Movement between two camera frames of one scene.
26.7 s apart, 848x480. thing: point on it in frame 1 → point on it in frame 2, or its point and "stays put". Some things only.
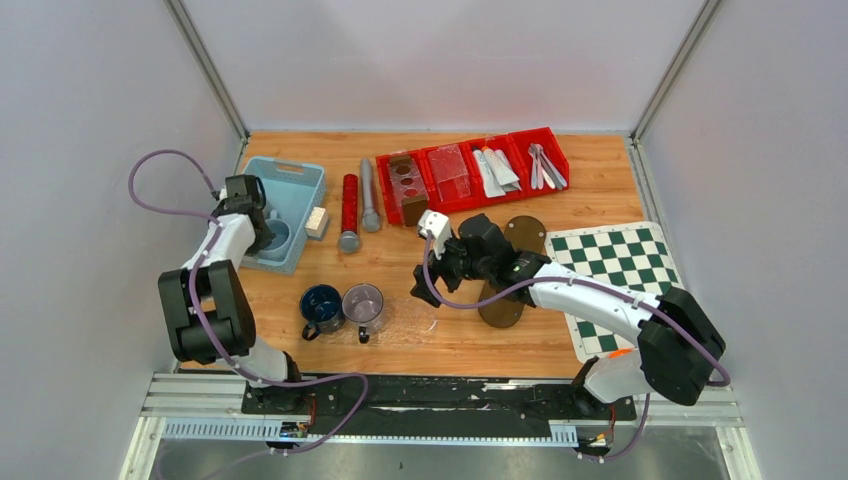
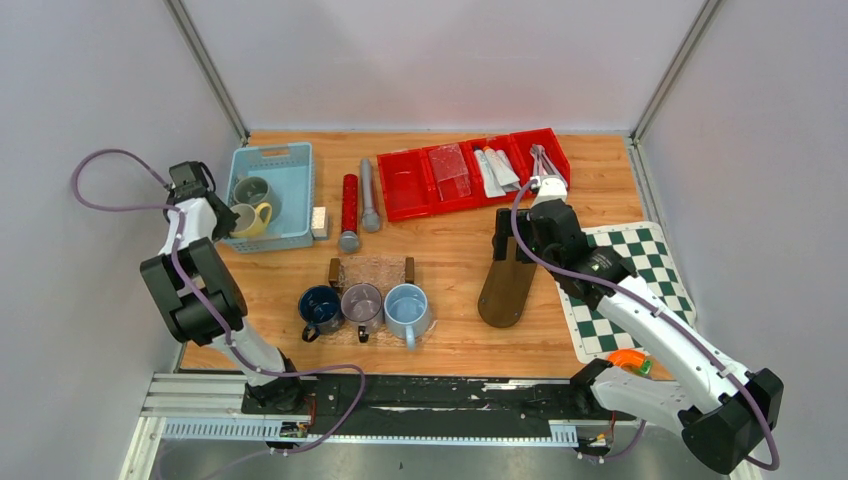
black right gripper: x=439 y=264 → x=500 y=238
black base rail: x=414 y=405 stays put
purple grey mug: x=363 y=306 stays put
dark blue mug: x=321 y=305 stays put
